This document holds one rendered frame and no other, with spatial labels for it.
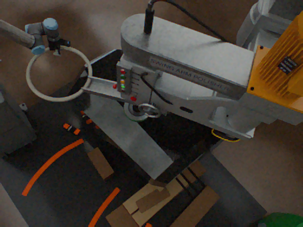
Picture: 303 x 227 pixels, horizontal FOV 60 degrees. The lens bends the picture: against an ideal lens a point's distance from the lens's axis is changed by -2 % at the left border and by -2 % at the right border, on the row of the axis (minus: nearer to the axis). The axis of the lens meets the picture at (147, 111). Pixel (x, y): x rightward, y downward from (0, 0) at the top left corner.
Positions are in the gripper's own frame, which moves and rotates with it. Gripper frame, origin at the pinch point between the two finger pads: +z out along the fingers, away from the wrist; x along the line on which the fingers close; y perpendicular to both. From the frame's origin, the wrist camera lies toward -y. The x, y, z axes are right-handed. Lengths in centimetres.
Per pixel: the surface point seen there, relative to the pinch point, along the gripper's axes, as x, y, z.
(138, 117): 64, -55, -5
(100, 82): 34.9, -29.9, -9.3
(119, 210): 126, -38, 64
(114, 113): 55, -39, 6
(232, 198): 132, -150, 68
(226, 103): 86, -90, -73
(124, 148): 82, -44, 14
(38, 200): 106, 35, 80
